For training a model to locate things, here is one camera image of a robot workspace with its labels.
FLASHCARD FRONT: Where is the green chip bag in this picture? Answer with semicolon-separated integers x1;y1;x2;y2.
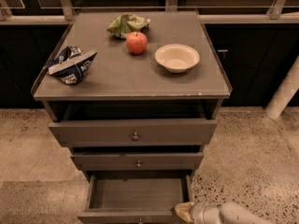
107;13;150;39

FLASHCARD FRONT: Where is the red apple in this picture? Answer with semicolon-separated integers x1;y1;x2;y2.
126;32;148;55

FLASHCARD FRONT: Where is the metal window railing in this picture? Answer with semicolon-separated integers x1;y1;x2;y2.
0;0;299;25

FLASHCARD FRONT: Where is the grey drawer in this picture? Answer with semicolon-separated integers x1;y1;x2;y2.
50;119;217;147
71;152;203;171
78;170;192;224

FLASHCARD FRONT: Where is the blue chip bag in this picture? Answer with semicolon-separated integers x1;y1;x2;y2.
47;46;97;85

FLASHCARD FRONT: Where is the white pillar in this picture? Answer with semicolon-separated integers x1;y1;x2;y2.
265;56;299;119

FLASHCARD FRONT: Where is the grey middle drawer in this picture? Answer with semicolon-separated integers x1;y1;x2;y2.
71;152;203;171

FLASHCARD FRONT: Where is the grey bottom drawer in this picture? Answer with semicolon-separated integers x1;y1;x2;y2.
78;170;192;224

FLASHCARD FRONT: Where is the white bowl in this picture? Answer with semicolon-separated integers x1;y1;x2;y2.
155;44;200;73

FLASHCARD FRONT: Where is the grey drawer cabinet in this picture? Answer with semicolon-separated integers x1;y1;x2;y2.
30;10;233;192

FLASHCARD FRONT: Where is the grey top drawer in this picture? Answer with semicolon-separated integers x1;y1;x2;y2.
50;119;217;147

